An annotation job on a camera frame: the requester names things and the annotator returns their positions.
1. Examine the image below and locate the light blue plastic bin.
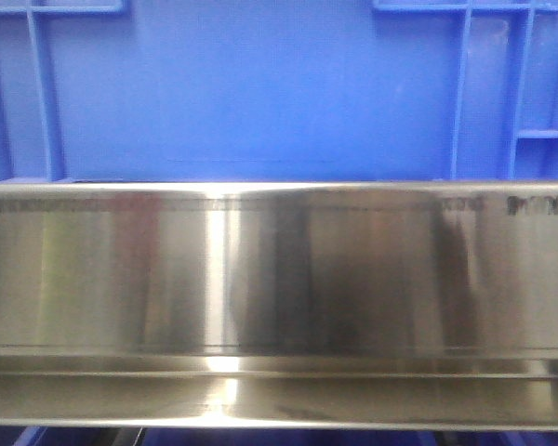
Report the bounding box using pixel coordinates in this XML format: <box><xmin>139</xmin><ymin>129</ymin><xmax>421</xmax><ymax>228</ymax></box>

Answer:
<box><xmin>0</xmin><ymin>1</ymin><xmax>558</xmax><ymax>182</ymax></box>

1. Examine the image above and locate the blue bin lower centre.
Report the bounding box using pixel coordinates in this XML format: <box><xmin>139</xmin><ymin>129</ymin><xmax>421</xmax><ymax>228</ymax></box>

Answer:
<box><xmin>142</xmin><ymin>428</ymin><xmax>436</xmax><ymax>446</ymax></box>

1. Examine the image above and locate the stainless steel shelf rail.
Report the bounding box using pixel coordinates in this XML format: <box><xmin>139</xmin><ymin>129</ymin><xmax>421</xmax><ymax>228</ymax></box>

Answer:
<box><xmin>0</xmin><ymin>181</ymin><xmax>558</xmax><ymax>431</ymax></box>

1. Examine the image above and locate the blue bin lower left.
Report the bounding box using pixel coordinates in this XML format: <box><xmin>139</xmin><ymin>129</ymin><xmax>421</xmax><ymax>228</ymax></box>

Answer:
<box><xmin>14</xmin><ymin>426</ymin><xmax>119</xmax><ymax>446</ymax></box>

